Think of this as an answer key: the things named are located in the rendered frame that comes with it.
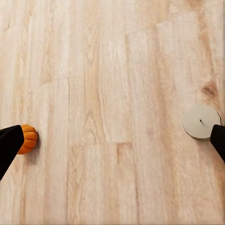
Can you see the pumpkin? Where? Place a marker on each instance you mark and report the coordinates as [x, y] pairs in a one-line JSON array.
[[30, 138]]

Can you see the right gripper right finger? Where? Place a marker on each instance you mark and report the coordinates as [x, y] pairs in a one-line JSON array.
[[217, 139]]

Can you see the pillar candle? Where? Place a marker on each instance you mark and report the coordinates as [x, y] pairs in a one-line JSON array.
[[199, 120]]

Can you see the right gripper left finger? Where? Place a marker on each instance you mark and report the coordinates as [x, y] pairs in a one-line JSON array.
[[11, 140]]

